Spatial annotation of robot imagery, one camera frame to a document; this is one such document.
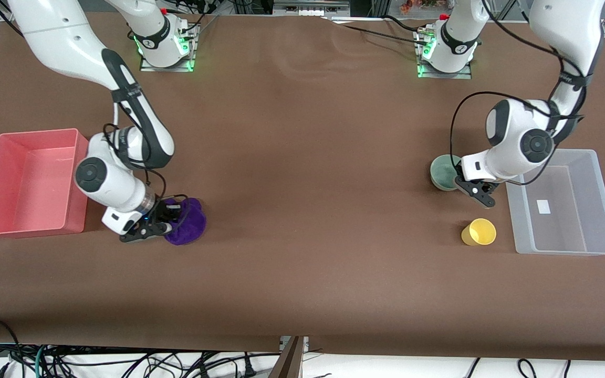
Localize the grey device box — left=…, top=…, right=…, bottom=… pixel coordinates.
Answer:
left=273, top=0, right=351, bottom=16

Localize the pink plastic bin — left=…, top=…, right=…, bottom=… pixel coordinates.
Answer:
left=0, top=128, right=95, bottom=237

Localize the purple cloth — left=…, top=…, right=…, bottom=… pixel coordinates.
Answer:
left=162, top=197, right=207, bottom=246

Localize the black cable on table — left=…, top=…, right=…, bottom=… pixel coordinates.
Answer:
left=324, top=15, right=432, bottom=47

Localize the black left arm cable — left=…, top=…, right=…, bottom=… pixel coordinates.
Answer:
left=450, top=0, right=589, bottom=187

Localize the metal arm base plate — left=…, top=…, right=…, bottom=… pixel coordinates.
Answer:
left=416, top=29, right=473, bottom=80
left=139, top=23, right=197, bottom=73

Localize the pale green bowl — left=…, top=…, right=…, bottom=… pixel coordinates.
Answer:
left=429, top=154, right=464, bottom=193

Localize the yellow plastic cup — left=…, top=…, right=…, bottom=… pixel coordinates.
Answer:
left=461, top=218, right=497, bottom=246

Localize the brown table cover sheet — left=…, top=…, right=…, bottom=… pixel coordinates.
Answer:
left=0, top=9, right=605, bottom=363

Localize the teal floor cable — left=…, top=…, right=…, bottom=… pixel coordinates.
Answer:
left=33, top=345, right=47, bottom=378

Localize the clear plastic bin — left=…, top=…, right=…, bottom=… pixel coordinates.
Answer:
left=505, top=149, right=605, bottom=256

